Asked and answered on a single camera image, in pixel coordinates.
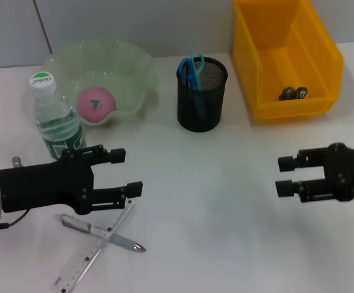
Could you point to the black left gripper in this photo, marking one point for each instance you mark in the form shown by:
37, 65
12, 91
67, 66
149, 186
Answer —
42, 186

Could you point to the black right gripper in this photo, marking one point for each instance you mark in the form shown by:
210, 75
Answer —
351, 171

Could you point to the silver ballpoint pen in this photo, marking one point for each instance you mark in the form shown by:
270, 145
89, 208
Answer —
125, 242

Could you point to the pink toy peach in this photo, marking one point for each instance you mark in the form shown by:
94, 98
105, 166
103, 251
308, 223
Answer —
88, 113

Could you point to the clear green-label water bottle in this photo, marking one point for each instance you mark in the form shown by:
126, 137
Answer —
58, 122

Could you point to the clear plastic ruler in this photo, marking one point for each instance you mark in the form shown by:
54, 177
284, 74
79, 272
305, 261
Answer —
82, 262

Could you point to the blue capped scissors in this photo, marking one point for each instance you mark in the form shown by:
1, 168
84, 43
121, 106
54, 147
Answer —
192, 76

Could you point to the black mesh pen holder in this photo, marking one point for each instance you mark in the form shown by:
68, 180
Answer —
213, 107

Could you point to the translucent green fruit bowl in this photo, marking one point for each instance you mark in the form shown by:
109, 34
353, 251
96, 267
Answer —
119, 70

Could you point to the yellow plastic bin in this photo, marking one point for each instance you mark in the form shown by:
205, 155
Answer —
287, 30

